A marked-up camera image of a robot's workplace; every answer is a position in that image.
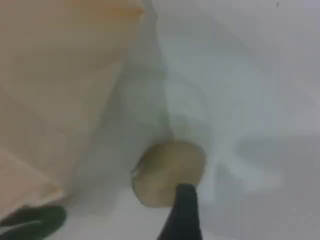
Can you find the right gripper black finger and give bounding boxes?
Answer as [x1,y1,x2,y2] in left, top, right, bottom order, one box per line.
[156,182,202,240]

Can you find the white canvas bag green handles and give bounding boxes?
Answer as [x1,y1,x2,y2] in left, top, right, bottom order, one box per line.
[0,0,173,240]

